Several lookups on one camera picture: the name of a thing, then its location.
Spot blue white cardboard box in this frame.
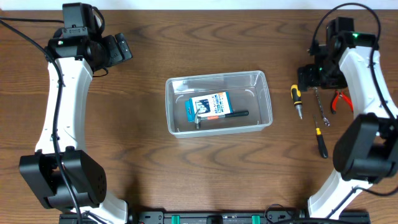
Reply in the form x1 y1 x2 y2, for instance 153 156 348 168
185 91 233 122

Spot silver combination wrench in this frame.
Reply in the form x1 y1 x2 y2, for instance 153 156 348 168
313 87 330 127

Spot thin black yellow screwdriver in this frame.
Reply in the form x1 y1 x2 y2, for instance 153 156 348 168
313 115 328 159

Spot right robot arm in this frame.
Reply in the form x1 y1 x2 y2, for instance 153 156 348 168
291 30 397 220

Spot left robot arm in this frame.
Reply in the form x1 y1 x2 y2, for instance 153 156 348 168
19 32 132 223

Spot small black-handled hammer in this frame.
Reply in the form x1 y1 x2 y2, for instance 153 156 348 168
193 110 249 130

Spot red-handled pliers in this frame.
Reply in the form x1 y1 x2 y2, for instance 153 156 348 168
330 89 354 115

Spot black mounting rail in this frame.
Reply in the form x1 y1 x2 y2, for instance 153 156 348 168
58 210 371 224

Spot clear plastic container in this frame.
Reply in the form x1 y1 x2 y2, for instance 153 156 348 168
165 70 273 138

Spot yellow black stubby screwdriver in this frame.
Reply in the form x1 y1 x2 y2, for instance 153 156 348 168
290 85 303 119

